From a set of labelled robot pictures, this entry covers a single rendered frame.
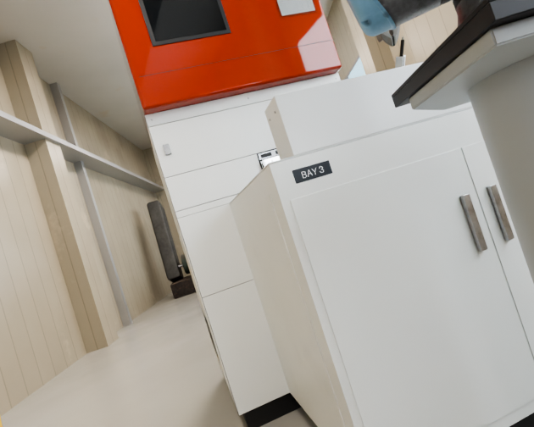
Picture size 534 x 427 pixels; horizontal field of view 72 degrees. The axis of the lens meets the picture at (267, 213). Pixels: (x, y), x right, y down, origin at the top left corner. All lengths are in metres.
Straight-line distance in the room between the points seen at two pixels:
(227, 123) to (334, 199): 0.75
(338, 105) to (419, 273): 0.42
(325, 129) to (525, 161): 0.40
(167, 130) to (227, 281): 0.60
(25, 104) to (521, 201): 4.72
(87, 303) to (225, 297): 3.19
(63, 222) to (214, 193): 3.26
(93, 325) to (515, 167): 4.23
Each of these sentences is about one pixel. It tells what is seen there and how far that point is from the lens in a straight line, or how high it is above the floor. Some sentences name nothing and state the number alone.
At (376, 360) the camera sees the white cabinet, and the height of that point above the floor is 0.35.
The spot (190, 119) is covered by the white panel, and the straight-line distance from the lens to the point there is 1.46.
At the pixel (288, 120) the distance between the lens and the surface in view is 0.83.
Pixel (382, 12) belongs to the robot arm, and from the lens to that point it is 0.69.
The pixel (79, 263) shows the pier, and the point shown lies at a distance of 4.45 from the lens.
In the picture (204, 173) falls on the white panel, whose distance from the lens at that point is 1.40.
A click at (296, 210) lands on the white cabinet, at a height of 0.71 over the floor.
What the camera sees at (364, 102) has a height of 0.90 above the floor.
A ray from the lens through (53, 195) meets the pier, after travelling 4.58.
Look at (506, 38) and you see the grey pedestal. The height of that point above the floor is 0.80.
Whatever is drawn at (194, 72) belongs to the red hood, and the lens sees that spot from 1.48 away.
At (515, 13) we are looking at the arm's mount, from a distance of 0.50.
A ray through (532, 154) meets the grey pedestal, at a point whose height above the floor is 0.67.
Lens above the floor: 0.69
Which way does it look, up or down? 2 degrees up
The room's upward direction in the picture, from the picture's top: 18 degrees counter-clockwise
